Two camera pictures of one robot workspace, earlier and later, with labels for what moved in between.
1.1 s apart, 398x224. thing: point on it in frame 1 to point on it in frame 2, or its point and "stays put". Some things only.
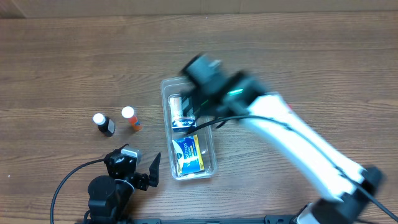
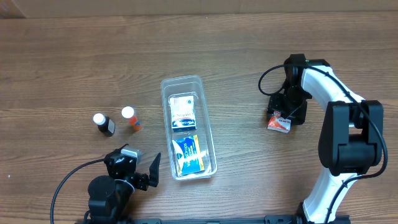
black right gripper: x=193 y=104 to x=283 y=111
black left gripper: x=140 y=179 stays put
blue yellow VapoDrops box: x=188 y=155 stays put
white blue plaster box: x=180 y=122 stays put
